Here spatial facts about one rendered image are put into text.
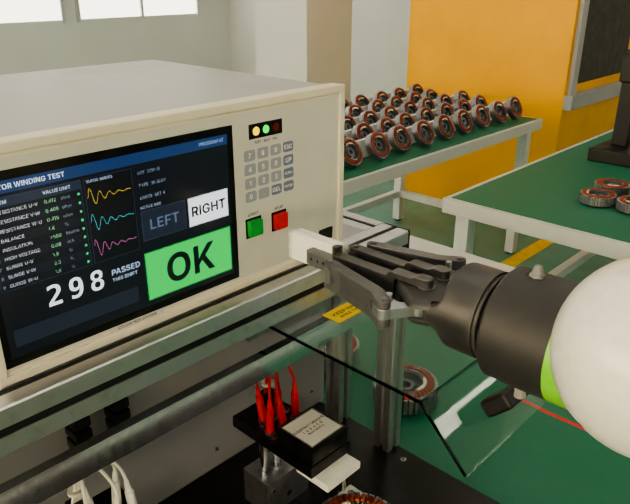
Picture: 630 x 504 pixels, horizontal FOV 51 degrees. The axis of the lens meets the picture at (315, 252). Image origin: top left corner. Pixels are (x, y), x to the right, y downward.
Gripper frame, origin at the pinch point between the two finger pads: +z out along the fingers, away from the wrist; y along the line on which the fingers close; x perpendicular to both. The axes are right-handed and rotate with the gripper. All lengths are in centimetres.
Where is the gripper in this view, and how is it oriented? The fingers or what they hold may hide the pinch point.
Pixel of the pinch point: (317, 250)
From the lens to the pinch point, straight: 66.0
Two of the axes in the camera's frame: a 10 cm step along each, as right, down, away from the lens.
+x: 0.0, -9.2, -3.9
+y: 6.9, -2.8, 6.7
